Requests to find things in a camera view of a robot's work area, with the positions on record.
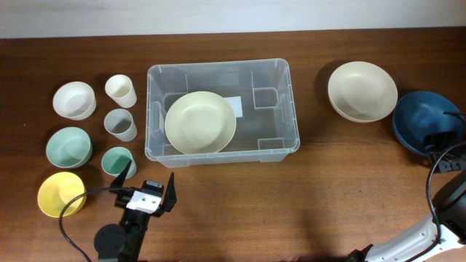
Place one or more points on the dark blue plate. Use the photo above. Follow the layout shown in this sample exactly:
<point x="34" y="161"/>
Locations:
<point x="419" y="114"/>

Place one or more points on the yellow bowl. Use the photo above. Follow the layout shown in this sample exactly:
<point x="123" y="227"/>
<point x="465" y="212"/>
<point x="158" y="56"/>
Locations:
<point x="57" y="191"/>

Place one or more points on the white label in container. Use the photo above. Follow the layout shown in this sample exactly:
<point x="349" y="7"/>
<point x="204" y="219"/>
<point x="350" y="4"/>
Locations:
<point x="236" y="104"/>

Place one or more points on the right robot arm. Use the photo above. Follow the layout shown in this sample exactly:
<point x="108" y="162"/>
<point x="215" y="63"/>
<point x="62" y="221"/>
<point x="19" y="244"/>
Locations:
<point x="442" y="229"/>

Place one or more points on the clear plastic storage container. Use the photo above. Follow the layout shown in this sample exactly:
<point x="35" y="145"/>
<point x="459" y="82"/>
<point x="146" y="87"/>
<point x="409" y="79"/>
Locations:
<point x="268" y="130"/>

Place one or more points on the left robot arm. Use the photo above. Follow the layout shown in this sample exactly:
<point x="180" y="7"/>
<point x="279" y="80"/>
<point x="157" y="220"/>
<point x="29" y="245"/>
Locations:
<point x="122" y="241"/>

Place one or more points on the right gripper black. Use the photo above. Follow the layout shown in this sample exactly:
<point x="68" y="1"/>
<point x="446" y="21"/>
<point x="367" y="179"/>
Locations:
<point x="436" y="138"/>

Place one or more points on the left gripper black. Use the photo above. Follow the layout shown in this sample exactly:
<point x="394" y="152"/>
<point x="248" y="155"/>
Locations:
<point x="170" y="198"/>

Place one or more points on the cream white cup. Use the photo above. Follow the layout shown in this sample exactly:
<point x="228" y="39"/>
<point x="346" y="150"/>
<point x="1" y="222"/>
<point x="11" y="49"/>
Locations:
<point x="121" y="90"/>

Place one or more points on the cream plate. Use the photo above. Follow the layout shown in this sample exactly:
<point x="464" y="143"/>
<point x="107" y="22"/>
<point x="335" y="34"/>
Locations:
<point x="362" y="92"/>
<point x="200" y="123"/>

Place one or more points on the white small bowl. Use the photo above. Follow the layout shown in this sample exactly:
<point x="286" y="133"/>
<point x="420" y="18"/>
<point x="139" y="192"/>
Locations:
<point x="75" y="101"/>

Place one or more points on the grey translucent cup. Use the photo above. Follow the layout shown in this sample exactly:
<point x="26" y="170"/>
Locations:
<point x="120" y="123"/>

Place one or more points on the mint green bowl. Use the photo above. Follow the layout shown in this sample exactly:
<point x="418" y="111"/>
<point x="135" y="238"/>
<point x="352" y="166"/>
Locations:
<point x="69" y="147"/>

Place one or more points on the mint green cup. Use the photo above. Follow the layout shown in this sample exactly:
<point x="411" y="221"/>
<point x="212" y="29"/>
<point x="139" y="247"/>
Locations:
<point x="115" y="160"/>

